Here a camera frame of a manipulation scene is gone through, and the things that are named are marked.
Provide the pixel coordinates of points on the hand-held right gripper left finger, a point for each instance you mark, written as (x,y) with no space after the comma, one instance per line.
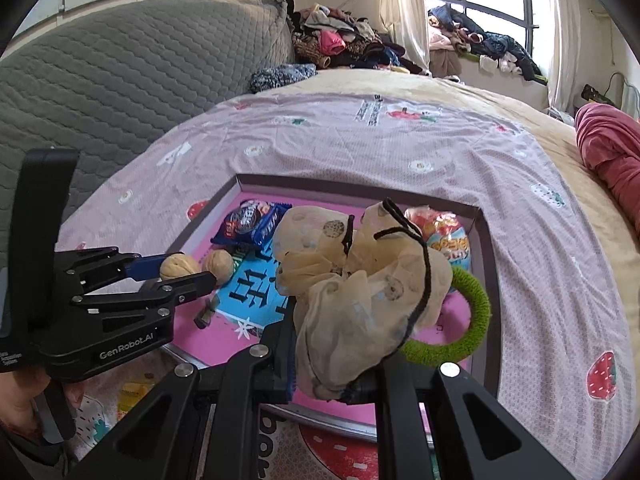
(289,367)

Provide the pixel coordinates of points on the pink cardboard box tray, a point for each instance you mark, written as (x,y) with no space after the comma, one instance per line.
(487,285)

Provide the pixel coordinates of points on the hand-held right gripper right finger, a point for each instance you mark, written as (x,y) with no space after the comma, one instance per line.
(405,400)

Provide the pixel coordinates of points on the pile of clothes on windowsill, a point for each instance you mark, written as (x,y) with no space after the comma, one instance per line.
(490,45)

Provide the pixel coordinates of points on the beige mesh scrunchie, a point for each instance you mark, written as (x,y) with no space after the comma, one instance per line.
(360,320)

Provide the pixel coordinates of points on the grey quilted headboard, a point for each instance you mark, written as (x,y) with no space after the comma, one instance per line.
(125,85)

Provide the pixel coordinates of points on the white curtain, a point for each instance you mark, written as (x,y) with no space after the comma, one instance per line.
(562,35)
(405,10)

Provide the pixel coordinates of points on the person's left hand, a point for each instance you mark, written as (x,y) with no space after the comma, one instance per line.
(20,400)

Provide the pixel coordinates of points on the walnut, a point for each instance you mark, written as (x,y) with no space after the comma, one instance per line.
(217,262)
(177,266)

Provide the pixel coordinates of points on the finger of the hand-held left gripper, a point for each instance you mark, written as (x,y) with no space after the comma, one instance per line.
(147,266)
(195,282)

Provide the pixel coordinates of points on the pink picture book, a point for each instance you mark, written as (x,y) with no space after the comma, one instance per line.
(225,340)

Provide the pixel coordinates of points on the dark blue knit cloth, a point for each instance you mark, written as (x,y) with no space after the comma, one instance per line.
(280,77)

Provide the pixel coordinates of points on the pile of mixed clothes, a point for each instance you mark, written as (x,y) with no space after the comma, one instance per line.
(340,40)

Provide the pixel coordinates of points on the egg-shaped toy capsule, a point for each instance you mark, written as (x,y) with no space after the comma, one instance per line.
(447,242)

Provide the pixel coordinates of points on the beige bed sheet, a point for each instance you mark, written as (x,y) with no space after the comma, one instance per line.
(550,135)

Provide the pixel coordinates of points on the pink quilt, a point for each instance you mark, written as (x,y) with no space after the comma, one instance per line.
(610,155)

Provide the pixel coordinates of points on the black pouch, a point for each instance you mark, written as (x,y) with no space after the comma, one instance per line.
(595,94)

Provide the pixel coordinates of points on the blue cookie packet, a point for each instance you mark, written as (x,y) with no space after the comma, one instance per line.
(252,222)

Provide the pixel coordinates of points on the yellow snack packet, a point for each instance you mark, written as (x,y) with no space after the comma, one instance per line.
(132,396)

